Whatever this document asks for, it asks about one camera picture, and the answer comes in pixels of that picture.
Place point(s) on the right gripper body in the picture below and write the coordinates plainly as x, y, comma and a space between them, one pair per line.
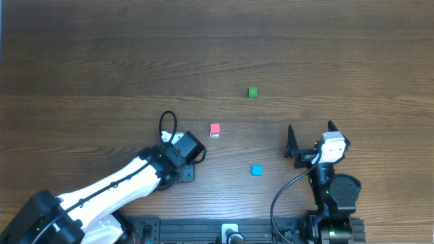
305, 157

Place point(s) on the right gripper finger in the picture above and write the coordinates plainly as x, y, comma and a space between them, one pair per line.
291, 142
332, 127

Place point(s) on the blue cube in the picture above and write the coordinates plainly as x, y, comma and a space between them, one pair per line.
256, 170

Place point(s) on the green cube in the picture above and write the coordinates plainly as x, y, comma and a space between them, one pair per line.
253, 92

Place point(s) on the red cube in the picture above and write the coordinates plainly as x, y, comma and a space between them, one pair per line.
215, 128

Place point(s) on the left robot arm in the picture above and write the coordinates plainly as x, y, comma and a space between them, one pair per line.
112, 193

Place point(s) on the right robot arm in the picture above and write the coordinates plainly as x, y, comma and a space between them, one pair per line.
335, 196

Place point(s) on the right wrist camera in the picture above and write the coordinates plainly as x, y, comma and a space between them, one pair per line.
333, 146

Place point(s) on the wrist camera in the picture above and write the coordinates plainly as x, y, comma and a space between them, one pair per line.
333, 146
167, 136

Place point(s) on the mounting rail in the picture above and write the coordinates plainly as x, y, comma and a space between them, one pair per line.
203, 230

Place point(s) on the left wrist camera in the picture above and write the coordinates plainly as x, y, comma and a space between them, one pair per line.
167, 136

